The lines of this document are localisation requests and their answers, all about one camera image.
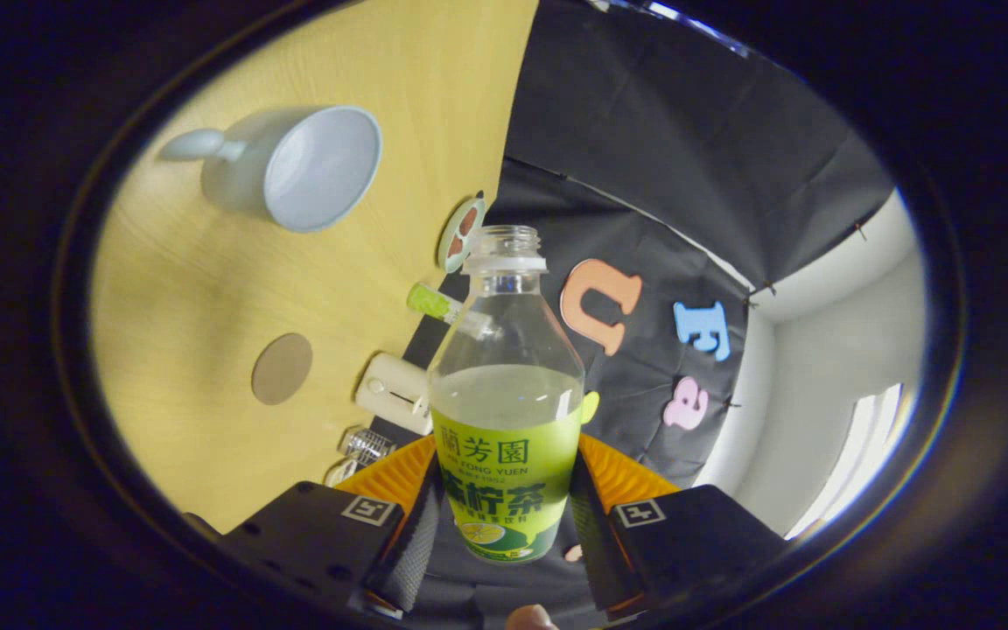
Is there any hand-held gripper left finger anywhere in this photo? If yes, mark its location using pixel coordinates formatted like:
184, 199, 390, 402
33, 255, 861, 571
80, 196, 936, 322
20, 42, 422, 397
220, 435, 442, 618

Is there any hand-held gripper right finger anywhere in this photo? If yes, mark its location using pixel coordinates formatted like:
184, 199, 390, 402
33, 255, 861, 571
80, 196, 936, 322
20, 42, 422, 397
570, 433, 787, 613

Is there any green label juice bottle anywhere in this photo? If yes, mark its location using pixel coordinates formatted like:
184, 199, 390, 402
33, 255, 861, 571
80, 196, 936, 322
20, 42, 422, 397
427, 225, 585, 564

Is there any round brown coaster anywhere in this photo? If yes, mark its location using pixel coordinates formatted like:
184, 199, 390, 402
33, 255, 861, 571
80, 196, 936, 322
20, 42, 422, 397
251, 332, 314, 406

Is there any pale blue cup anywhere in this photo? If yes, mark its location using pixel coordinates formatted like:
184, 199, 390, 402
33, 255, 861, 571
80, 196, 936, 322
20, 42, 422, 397
159, 105, 382, 234

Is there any small white green bottle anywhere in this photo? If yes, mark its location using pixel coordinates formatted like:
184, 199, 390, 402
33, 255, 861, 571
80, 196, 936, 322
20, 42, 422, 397
406, 282, 492, 340

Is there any cream toaster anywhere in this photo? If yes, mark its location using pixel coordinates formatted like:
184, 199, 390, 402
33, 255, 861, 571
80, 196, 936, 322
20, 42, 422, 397
354, 352, 433, 437

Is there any ceiling light panel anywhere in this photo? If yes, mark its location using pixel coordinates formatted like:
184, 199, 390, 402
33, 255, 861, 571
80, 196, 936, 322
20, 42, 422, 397
784, 383, 916, 539

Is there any pale green plate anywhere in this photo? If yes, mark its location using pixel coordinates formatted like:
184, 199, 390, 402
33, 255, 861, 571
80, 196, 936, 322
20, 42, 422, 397
437, 196, 487, 274

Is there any wooden table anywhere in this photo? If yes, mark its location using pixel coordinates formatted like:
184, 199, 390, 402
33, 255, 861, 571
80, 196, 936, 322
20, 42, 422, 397
88, 0, 540, 535

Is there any black backdrop cloth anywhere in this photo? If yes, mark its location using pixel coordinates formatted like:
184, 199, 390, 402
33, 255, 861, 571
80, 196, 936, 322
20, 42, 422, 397
373, 0, 897, 630

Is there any metal wire holder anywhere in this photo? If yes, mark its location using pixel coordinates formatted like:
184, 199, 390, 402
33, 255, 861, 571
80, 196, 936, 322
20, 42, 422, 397
338, 426, 397, 465

